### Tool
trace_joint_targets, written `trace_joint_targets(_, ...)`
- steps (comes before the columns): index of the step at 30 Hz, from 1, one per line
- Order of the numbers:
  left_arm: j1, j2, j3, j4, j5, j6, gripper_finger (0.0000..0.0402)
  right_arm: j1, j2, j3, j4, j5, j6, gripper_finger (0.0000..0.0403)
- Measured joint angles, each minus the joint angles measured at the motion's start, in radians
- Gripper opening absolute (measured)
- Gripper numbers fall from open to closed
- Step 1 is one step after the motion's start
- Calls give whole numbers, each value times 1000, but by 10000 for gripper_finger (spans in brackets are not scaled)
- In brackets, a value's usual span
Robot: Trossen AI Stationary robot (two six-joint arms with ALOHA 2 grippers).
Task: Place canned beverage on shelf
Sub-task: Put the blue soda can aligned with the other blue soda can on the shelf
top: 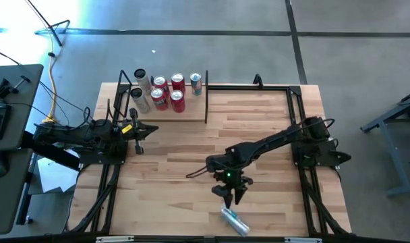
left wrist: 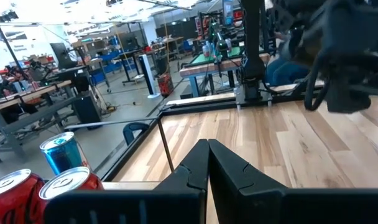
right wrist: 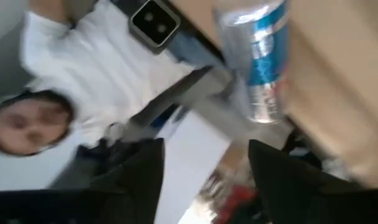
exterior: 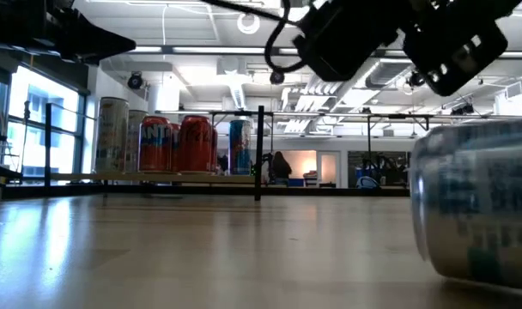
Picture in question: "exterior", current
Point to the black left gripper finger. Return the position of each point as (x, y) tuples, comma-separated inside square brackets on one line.
[(89, 40)]

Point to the black ceiling spotlight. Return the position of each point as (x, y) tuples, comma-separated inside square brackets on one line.
[(460, 109), (134, 80), (277, 77), (415, 79)]

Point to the long ceiling light strip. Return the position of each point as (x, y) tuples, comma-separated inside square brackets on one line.
[(218, 50)]

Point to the black aluminium table frame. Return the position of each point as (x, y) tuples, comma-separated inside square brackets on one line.
[(329, 192)]

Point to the blue silver Red Bull can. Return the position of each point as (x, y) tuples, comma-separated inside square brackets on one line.
[(240, 148), (480, 206)]

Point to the wooden shelf board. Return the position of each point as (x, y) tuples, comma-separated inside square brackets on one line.
[(115, 178)]

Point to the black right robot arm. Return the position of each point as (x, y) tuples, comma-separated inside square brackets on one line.
[(347, 43)]

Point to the large office window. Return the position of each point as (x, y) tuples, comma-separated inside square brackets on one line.
[(42, 129)]

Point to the person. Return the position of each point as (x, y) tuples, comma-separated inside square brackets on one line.
[(281, 167)]

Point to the black metal shelf frame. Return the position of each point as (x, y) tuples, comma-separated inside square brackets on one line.
[(258, 150)]

